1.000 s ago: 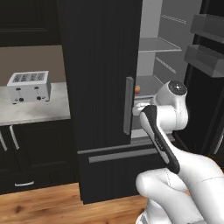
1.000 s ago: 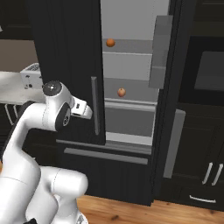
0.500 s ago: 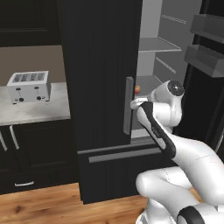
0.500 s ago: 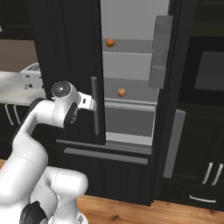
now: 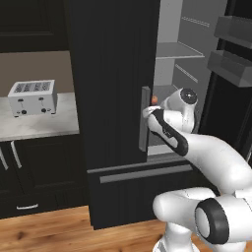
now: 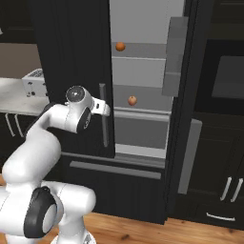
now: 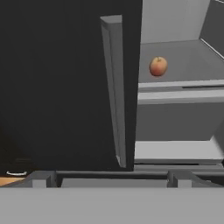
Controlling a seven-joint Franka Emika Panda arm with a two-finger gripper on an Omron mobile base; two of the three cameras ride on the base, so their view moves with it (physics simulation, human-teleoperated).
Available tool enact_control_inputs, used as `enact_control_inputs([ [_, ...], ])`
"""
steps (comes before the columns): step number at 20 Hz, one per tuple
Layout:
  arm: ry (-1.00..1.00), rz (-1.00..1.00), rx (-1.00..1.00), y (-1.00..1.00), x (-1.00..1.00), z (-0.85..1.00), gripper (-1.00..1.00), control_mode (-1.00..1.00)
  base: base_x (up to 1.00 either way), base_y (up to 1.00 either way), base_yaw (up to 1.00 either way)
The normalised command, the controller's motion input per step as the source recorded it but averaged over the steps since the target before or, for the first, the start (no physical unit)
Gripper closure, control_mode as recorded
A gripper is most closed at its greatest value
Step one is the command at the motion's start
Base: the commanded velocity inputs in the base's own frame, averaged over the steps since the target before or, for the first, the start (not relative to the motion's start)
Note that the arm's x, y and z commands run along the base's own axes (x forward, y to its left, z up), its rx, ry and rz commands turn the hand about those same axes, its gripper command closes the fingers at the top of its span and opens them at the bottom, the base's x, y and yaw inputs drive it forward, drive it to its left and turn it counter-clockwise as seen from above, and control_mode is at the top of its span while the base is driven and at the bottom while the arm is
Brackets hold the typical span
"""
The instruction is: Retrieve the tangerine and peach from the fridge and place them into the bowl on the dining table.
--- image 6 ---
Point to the black wall cupboard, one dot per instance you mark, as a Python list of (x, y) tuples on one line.
[(16, 19)]

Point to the grey fridge shelf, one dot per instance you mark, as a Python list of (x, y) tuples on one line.
[(152, 101), (143, 52)]

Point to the black fridge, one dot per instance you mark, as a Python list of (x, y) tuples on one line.
[(133, 197)]

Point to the black closed fridge door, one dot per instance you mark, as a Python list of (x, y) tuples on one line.
[(73, 47)]

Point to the grey tall door bin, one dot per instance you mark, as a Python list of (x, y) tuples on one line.
[(174, 63)]

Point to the orange tangerine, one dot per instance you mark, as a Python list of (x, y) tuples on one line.
[(120, 46)]

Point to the black wall oven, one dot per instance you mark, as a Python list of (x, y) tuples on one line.
[(227, 76)]

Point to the grey long door bin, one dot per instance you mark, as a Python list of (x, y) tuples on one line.
[(190, 158)]

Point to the black freezer drawer front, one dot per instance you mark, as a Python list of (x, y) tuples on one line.
[(127, 197)]

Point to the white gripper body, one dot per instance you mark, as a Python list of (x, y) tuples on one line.
[(106, 109)]

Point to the orange-pink peach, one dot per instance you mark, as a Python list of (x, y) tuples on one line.
[(132, 100)]

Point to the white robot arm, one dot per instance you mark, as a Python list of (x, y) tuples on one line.
[(31, 158)]

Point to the black open fridge door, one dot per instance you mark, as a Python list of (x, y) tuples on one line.
[(186, 108)]

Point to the white toaster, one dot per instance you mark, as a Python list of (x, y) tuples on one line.
[(34, 83)]

